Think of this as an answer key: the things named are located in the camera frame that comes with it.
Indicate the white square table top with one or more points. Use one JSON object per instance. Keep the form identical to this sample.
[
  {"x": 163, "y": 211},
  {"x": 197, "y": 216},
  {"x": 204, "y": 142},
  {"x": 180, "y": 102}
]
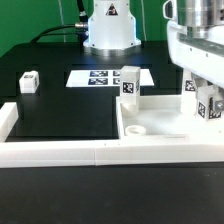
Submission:
[{"x": 168, "y": 116}]

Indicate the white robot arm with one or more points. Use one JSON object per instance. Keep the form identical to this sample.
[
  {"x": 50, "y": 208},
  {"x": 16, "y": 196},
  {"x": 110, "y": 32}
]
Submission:
[{"x": 112, "y": 29}]

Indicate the white marker sheet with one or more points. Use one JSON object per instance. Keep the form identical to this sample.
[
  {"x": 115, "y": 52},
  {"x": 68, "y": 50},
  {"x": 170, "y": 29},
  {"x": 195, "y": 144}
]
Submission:
[{"x": 103, "y": 78}]

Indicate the white U-shaped obstacle fence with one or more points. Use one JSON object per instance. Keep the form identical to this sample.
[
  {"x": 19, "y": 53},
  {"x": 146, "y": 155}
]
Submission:
[{"x": 127, "y": 150}]

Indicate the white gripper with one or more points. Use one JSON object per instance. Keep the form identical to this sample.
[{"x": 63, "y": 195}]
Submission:
[{"x": 195, "y": 35}]

